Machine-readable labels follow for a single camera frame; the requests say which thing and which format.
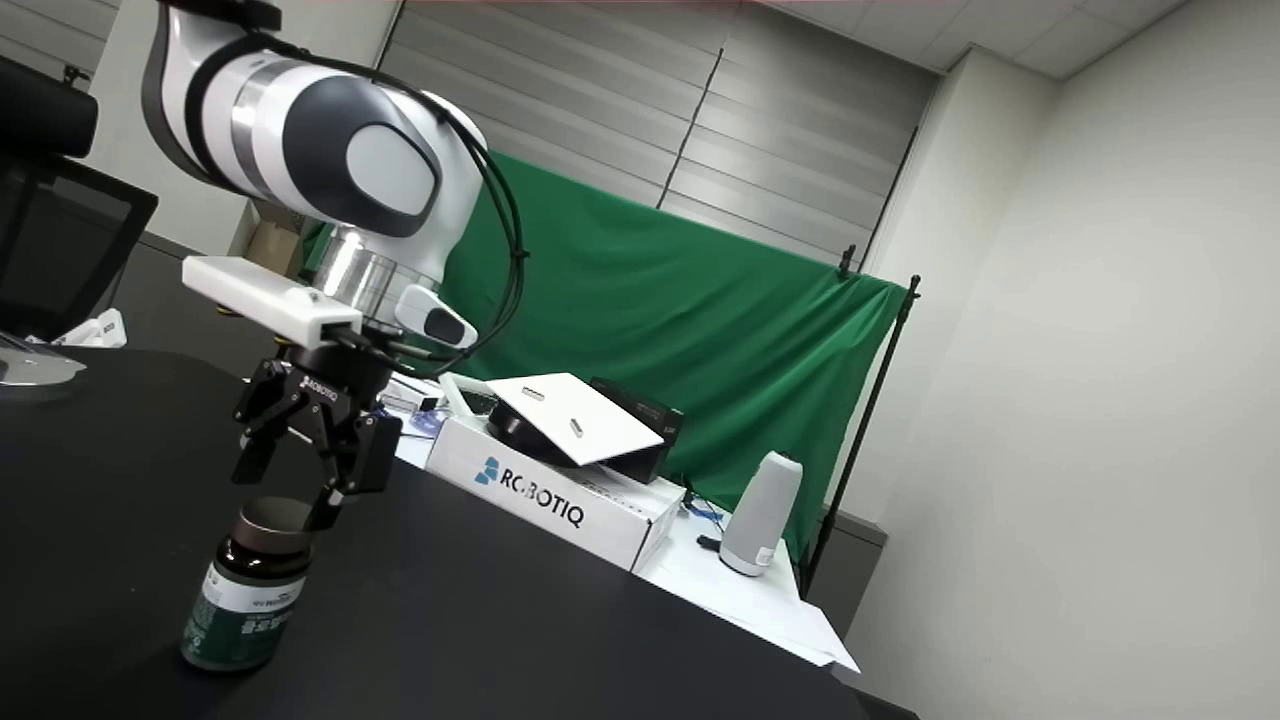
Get green backdrop cloth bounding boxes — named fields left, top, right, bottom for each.
left=283, top=142, right=913, bottom=565

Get black monitor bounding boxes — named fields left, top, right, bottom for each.
left=0, top=156, right=165, bottom=397

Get black backdrop stand pole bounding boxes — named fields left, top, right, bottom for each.
left=797, top=244, right=927, bottom=600

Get grey window blinds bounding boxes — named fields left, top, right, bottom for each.
left=375, top=0, right=941, bottom=277

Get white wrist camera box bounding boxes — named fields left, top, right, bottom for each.
left=182, top=251, right=369, bottom=348

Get dark glass bottle green label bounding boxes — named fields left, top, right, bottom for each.
left=175, top=492, right=319, bottom=675

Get white table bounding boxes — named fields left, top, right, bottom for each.
left=375, top=372, right=865, bottom=675

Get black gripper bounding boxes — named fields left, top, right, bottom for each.
left=230, top=331, right=410, bottom=535

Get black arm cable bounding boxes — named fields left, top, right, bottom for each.
left=421, top=82, right=534, bottom=360

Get white upright speaker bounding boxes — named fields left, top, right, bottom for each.
left=715, top=449, right=810, bottom=580

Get white Robotiq cardboard box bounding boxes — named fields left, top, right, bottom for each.
left=425, top=372, right=692, bottom=574

